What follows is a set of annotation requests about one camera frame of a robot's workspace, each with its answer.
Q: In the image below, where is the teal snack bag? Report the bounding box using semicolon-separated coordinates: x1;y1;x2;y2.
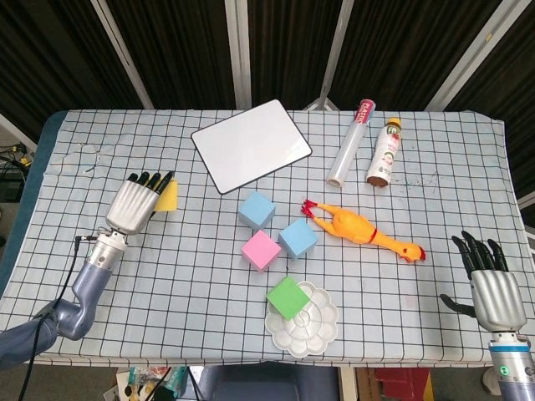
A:
165;366;190;398

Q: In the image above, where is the white board with black rim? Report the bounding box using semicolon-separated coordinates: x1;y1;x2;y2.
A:
191;99;313;195

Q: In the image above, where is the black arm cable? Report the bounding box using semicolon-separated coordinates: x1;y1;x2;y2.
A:
24;235;104;401

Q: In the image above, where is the clear plastic wrap roll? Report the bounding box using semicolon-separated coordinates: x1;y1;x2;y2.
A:
326;99;376;188

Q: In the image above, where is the yellow foam cube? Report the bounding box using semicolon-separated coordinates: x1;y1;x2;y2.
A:
153;177;179;214

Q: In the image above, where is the yellow rubber chicken toy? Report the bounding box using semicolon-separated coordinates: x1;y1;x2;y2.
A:
303;199;427;265

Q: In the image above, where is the pink foam cube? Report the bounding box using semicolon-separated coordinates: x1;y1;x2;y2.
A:
241;229;282;273

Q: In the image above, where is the dark blue chair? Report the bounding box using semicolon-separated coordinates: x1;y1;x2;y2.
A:
196;362;342;401

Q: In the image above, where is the white bottle with brown base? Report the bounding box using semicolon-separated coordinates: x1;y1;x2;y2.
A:
365;117;403;187

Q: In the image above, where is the white partition frame post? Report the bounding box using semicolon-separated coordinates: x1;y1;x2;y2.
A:
425;0;505;112
224;0;255;110
90;0;155;110
303;0;361;112

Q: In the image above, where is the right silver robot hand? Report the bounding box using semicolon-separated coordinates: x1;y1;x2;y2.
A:
438;230;528;333

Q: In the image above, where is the green foam cube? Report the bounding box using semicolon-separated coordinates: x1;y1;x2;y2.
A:
266;276;311;322

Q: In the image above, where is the white flower-shaped paint palette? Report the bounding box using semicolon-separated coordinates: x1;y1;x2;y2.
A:
264;280;339;358

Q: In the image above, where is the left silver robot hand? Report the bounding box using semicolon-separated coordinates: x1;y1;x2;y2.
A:
104;170;176;236

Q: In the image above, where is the white table leg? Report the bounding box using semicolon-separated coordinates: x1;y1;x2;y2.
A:
337;366;356;401

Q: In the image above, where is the blue foam cube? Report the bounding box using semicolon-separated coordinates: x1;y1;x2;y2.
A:
278;217;321;261
237;190;277;231

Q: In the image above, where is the checked grid tablecloth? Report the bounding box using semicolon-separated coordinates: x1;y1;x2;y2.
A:
0;109;535;368

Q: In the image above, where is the red box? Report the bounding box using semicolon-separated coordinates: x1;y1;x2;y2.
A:
375;367;434;401

